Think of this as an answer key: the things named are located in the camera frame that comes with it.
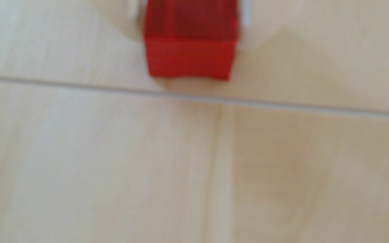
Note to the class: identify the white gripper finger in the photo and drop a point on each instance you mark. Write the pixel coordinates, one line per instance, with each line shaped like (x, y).
(252, 23)
(127, 17)

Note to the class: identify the small red block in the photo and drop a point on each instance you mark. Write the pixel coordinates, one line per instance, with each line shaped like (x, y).
(189, 44)

